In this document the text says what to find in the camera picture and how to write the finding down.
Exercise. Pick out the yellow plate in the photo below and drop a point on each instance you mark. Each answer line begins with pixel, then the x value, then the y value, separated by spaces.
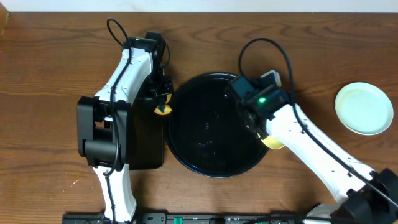
pixel 271 142

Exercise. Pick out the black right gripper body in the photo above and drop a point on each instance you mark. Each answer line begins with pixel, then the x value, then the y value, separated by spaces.
pixel 252 121

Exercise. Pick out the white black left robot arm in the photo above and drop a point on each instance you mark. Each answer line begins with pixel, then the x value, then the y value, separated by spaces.
pixel 105 120

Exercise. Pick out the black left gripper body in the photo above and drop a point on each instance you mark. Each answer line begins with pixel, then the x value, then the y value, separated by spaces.
pixel 162 94

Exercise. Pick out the light blue plate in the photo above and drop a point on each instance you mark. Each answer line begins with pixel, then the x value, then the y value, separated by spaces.
pixel 364 108

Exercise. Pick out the black rectangular tray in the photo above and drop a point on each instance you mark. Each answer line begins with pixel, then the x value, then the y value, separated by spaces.
pixel 148 149

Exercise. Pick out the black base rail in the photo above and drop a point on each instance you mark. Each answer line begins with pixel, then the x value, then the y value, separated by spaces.
pixel 161 218

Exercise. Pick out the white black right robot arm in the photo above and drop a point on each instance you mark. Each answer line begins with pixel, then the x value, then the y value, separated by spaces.
pixel 361 194

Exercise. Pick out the yellow green sponge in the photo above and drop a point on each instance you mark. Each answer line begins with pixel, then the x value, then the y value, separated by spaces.
pixel 164 109

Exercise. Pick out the black round tray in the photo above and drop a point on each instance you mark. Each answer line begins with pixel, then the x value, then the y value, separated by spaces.
pixel 204 131

